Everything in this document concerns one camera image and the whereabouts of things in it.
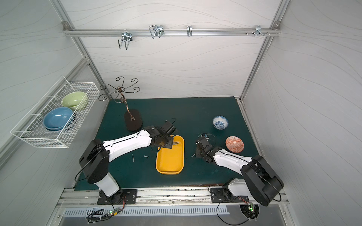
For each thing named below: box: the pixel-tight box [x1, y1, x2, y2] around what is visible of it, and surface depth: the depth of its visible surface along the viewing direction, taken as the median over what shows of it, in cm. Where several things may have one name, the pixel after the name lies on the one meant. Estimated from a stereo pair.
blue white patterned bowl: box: [212, 115, 229, 130], surface depth 104 cm
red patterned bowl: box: [225, 135, 245, 154], surface depth 93 cm
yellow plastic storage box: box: [155, 134, 185, 175], surface depth 87 cm
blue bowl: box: [43, 106, 74, 131], surface depth 64 cm
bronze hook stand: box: [98, 76, 143, 132], surface depth 90 cm
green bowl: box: [61, 91, 87, 112], surface depth 73 cm
